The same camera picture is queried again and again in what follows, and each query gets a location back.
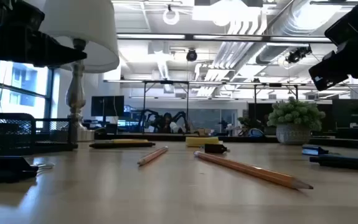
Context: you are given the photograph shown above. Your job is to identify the white shade silver table lamp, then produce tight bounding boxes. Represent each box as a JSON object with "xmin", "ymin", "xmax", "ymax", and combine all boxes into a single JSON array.
[{"xmin": 38, "ymin": 0, "xmax": 120, "ymax": 142}]

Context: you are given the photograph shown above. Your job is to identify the yellow handled scissors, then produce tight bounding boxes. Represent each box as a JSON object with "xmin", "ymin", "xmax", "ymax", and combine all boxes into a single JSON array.
[{"xmin": 88, "ymin": 138, "xmax": 156, "ymax": 149}]

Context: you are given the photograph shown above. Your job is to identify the yellow sticky note pad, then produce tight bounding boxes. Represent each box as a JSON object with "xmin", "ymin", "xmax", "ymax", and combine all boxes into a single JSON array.
[{"xmin": 185, "ymin": 136, "xmax": 220, "ymax": 148}]

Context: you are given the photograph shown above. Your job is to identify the small blue flash drive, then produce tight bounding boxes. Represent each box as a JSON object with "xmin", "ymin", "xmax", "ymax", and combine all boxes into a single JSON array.
[{"xmin": 301, "ymin": 144, "xmax": 329, "ymax": 156}]

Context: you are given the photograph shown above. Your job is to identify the black binder clip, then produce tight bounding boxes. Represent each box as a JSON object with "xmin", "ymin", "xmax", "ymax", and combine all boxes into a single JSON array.
[{"xmin": 204, "ymin": 143, "xmax": 230, "ymax": 154}]

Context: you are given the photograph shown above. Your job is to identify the black marker pen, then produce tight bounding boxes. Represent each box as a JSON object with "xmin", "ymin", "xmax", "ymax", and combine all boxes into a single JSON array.
[{"xmin": 309, "ymin": 154, "xmax": 358, "ymax": 172}]

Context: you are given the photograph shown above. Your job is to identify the black background monitor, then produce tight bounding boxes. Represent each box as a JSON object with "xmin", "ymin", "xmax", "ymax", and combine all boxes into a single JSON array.
[{"xmin": 90, "ymin": 95, "xmax": 125, "ymax": 125}]

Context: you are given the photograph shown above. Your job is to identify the black mesh desk organizer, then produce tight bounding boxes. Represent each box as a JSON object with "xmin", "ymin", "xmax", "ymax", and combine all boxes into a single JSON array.
[{"xmin": 0, "ymin": 74, "xmax": 79, "ymax": 156}]

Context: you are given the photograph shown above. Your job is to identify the short yellow pencil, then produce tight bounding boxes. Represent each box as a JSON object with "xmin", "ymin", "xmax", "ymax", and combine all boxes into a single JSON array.
[{"xmin": 136, "ymin": 146, "xmax": 169, "ymax": 167}]

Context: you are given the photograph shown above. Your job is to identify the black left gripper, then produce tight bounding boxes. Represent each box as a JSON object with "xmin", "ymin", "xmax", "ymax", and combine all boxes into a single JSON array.
[{"xmin": 0, "ymin": 0, "xmax": 88, "ymax": 68}]

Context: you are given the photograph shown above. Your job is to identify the black round hanging camera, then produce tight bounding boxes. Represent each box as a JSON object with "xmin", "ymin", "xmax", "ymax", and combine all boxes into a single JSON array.
[{"xmin": 186, "ymin": 49, "xmax": 199, "ymax": 62}]

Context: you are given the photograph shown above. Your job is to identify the black ceiling mounted camera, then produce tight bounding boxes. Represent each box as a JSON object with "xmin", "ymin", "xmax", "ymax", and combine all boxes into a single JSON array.
[{"xmin": 285, "ymin": 44, "xmax": 313, "ymax": 65}]

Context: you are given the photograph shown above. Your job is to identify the green potted plant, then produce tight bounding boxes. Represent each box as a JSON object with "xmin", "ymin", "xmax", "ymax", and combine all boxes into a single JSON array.
[{"xmin": 266, "ymin": 96, "xmax": 327, "ymax": 146}]

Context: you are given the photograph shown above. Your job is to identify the dark background plant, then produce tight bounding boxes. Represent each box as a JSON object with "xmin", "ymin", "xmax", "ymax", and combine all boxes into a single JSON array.
[{"xmin": 237, "ymin": 113, "xmax": 268, "ymax": 137}]

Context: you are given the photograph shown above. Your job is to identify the long yellow pencil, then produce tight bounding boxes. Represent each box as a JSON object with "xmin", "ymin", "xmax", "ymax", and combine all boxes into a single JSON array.
[{"xmin": 193, "ymin": 150, "xmax": 314, "ymax": 190}]

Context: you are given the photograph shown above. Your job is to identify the black background rig frame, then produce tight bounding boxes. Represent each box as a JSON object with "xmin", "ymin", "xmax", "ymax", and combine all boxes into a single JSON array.
[
  {"xmin": 253, "ymin": 82, "xmax": 299, "ymax": 125},
  {"xmin": 142, "ymin": 80, "xmax": 191, "ymax": 134}
]

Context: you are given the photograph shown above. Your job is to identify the blue round background object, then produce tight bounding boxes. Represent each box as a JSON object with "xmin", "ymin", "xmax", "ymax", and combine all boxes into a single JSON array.
[{"xmin": 248, "ymin": 128, "xmax": 265, "ymax": 138}]

